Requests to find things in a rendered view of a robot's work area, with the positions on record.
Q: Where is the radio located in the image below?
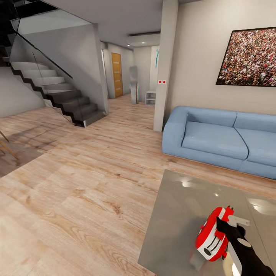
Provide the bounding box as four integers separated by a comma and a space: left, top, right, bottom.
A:
195, 206, 234, 261

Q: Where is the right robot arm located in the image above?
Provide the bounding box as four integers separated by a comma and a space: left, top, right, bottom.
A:
216, 215, 275, 276

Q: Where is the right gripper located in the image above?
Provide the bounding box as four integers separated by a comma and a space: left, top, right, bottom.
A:
216, 217, 245, 237

